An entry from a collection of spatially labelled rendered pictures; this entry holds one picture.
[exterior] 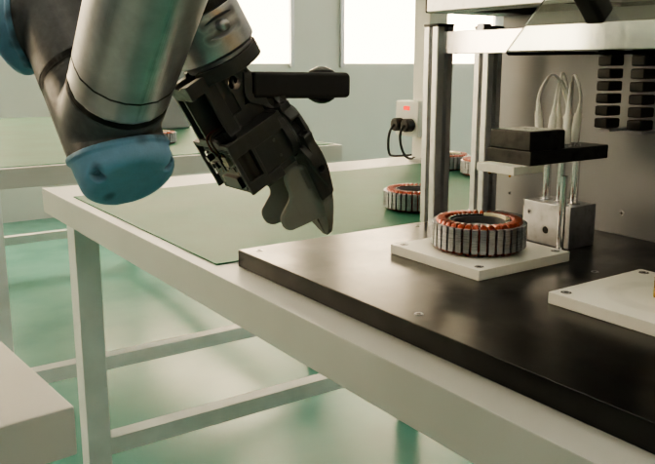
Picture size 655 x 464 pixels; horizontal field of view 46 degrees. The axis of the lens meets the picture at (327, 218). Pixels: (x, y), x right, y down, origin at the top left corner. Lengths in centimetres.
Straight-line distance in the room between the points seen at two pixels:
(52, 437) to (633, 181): 79
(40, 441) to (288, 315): 30
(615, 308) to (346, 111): 565
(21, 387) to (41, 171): 141
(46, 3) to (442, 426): 46
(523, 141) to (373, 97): 557
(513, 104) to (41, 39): 77
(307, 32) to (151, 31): 562
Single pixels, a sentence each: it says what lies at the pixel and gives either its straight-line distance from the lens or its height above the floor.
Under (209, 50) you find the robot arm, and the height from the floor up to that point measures 101.
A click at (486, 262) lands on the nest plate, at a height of 78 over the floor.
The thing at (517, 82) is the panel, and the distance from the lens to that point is 121.
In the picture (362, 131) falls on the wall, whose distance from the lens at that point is 643.
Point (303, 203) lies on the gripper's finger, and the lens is 74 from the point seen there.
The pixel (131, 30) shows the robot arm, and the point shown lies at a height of 102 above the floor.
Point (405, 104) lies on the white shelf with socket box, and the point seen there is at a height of 90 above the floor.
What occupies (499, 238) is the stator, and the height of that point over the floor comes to 81.
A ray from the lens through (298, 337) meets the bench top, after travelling 79.
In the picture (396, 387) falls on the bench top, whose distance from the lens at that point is 67.
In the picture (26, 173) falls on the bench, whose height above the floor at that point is 73.
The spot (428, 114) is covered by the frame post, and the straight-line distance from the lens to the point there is 111.
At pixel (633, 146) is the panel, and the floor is 89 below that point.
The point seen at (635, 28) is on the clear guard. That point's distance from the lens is 62.
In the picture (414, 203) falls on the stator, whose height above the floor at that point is 77.
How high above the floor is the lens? 100
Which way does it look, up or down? 11 degrees down
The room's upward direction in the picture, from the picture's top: straight up
